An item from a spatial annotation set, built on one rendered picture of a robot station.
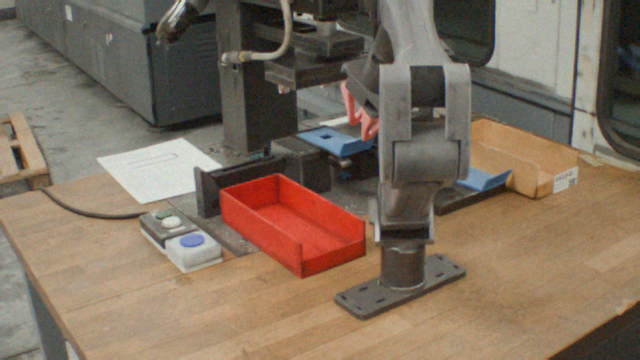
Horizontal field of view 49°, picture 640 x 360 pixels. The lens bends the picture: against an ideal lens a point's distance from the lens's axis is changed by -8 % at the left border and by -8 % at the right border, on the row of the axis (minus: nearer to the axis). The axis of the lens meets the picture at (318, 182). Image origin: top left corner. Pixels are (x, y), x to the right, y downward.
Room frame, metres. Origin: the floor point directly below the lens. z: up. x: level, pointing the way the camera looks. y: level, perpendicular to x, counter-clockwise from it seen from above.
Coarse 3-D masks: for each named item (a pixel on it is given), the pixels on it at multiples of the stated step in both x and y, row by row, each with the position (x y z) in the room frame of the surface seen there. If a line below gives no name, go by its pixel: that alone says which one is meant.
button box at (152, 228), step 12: (48, 192) 1.30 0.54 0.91; (60, 204) 1.25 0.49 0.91; (96, 216) 1.19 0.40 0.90; (108, 216) 1.19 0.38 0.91; (120, 216) 1.18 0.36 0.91; (132, 216) 1.19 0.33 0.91; (144, 216) 1.13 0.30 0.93; (180, 216) 1.13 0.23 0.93; (144, 228) 1.12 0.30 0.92; (156, 228) 1.09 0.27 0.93; (168, 228) 1.08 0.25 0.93; (180, 228) 1.08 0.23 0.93; (192, 228) 1.08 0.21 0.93; (156, 240) 1.07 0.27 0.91
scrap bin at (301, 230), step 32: (224, 192) 1.16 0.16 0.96; (256, 192) 1.20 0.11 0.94; (288, 192) 1.20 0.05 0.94; (256, 224) 1.06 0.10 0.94; (288, 224) 1.14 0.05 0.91; (320, 224) 1.12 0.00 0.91; (352, 224) 1.05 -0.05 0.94; (288, 256) 0.99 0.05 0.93; (320, 256) 0.98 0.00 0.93; (352, 256) 1.01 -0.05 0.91
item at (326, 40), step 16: (336, 16) 1.33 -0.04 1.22; (256, 32) 1.48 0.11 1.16; (272, 32) 1.43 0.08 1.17; (304, 32) 1.41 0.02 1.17; (320, 32) 1.33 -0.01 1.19; (336, 32) 1.34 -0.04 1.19; (304, 48) 1.34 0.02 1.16; (320, 48) 1.29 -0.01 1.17; (336, 48) 1.28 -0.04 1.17; (352, 48) 1.30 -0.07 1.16; (272, 64) 1.31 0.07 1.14; (288, 64) 1.29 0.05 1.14; (304, 64) 1.29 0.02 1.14; (320, 64) 1.28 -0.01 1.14; (336, 64) 1.30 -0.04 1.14; (272, 80) 1.31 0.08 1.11; (288, 80) 1.26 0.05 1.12; (304, 80) 1.26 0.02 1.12; (320, 80) 1.28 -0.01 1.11; (336, 80) 1.30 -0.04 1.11
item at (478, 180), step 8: (472, 168) 1.31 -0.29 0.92; (472, 176) 1.27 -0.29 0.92; (480, 176) 1.27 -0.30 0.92; (488, 176) 1.27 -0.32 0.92; (496, 176) 1.21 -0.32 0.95; (504, 176) 1.23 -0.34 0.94; (464, 184) 1.24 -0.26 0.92; (472, 184) 1.23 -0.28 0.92; (480, 184) 1.23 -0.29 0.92; (488, 184) 1.21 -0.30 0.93; (496, 184) 1.23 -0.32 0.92
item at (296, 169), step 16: (288, 160) 1.28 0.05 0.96; (304, 160) 1.25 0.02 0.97; (320, 160) 1.27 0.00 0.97; (352, 160) 1.35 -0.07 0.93; (368, 160) 1.33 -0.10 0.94; (288, 176) 1.29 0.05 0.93; (304, 176) 1.25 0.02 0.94; (320, 176) 1.27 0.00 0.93; (352, 176) 1.35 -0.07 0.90; (368, 176) 1.33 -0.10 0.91; (320, 192) 1.27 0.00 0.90
